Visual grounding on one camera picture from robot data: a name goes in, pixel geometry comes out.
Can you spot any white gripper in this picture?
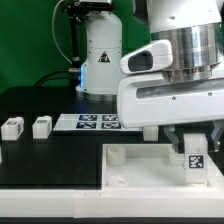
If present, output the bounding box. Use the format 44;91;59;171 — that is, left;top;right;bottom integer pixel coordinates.
117;70;224;152

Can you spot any white square table top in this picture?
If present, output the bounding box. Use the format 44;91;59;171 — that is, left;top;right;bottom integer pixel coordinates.
100;143;219;192

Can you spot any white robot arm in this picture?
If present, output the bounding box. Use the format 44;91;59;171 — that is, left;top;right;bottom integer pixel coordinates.
80;0;224;145

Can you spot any white L-shaped fence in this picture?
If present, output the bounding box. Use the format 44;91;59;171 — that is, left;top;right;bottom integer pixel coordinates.
0;156;224;218

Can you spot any marker plate with tags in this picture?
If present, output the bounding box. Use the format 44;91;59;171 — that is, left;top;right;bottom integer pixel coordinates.
54;114;140;132

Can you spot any white part at left edge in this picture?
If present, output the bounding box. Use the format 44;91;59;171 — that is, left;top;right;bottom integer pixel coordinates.
0;146;3;165

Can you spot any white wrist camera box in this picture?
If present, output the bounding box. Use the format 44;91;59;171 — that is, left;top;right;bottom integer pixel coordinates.
120;40;173;75

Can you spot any black cable bundle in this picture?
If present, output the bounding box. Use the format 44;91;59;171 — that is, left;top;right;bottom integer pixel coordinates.
34;68;83;88

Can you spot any black camera stand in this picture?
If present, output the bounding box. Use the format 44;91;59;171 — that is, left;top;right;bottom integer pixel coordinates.
59;0;113;66

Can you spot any grey cable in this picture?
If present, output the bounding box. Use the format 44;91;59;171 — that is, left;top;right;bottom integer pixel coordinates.
51;0;74;65

